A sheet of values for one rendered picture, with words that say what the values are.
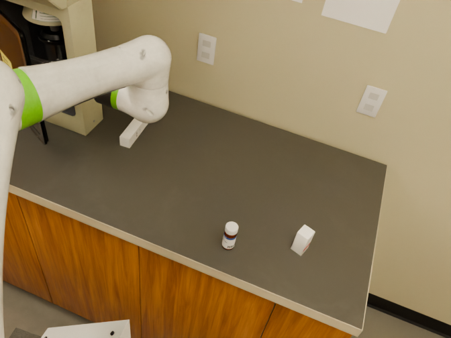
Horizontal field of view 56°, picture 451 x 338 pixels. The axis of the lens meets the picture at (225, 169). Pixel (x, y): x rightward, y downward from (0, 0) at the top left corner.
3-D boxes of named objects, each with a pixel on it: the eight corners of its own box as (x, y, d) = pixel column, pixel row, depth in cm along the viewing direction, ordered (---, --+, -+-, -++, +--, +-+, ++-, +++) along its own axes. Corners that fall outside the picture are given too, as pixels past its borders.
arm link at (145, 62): (19, 106, 92) (46, 133, 87) (9, 58, 84) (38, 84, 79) (151, 64, 114) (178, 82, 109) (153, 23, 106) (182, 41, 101)
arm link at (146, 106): (156, 136, 111) (174, 115, 119) (158, 96, 103) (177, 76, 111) (109, 119, 114) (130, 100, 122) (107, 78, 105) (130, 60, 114)
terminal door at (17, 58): (8, 98, 151) (-24, -15, 123) (47, 146, 137) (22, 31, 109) (5, 98, 151) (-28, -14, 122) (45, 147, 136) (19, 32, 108)
